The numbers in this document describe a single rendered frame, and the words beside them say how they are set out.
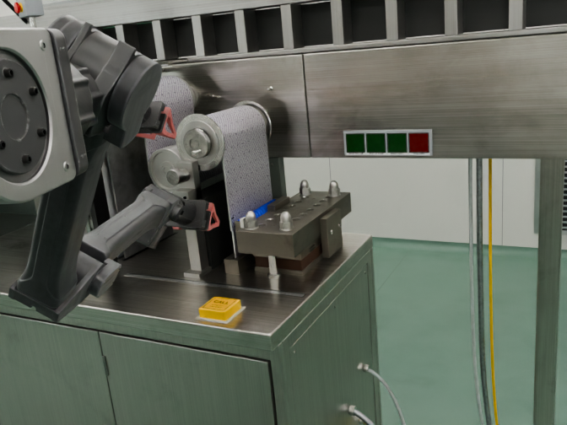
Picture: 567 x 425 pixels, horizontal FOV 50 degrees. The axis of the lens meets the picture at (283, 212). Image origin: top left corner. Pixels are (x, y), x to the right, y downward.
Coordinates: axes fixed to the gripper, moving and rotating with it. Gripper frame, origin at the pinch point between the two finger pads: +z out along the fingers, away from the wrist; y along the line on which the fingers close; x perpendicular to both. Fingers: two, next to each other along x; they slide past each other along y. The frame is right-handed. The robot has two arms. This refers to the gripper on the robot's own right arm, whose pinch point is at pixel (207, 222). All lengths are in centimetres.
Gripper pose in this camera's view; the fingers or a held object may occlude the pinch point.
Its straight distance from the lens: 149.5
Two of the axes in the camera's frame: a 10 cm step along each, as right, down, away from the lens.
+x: 1.4, -9.7, 2.1
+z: 4.3, 2.5, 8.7
